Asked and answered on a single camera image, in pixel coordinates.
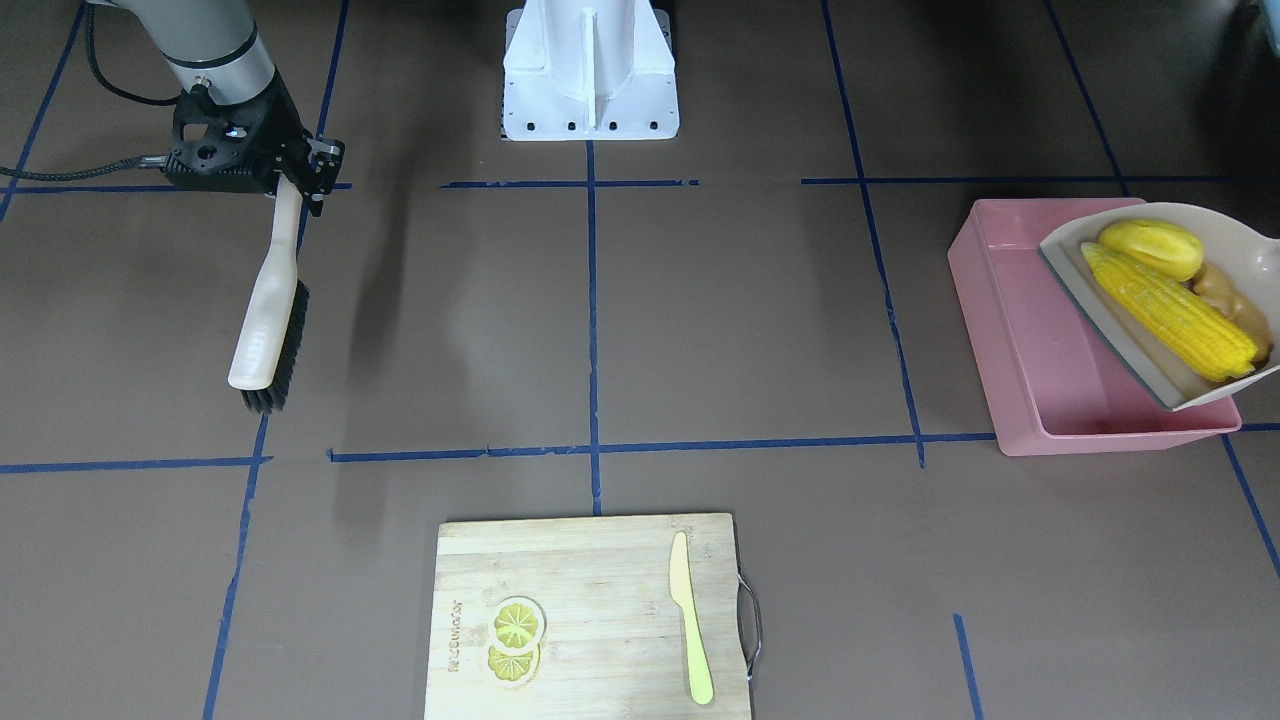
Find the tan toy ginger root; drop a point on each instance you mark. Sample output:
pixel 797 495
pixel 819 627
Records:
pixel 1217 289

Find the yellow toy lemon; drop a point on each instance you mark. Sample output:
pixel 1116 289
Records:
pixel 1167 247

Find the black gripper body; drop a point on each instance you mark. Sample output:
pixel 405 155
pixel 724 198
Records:
pixel 283 123

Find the toy lemon slice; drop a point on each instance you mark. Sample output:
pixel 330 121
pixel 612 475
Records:
pixel 517 625

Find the white mounting post with base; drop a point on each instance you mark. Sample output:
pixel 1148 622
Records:
pixel 590 71

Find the yellow toy corn cob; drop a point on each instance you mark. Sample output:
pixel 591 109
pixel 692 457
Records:
pixel 1212 346

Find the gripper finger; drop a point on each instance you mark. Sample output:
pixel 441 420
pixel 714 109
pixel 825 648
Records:
pixel 319 179

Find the wooden cutting board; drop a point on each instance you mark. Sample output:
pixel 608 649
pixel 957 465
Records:
pixel 613 647

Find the pink plastic bin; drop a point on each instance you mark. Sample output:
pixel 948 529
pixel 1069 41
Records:
pixel 1052 385

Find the beige plastic dustpan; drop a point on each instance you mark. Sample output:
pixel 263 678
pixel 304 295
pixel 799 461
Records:
pixel 1246 255

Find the wooden hand brush black bristles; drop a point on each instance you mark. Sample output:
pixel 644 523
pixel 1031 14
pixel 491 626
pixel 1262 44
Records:
pixel 270 337

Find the yellow plastic toy knife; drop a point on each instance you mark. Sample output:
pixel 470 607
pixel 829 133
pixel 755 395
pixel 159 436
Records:
pixel 700 683

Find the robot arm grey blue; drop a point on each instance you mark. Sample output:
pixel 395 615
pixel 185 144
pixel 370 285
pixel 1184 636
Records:
pixel 215 44

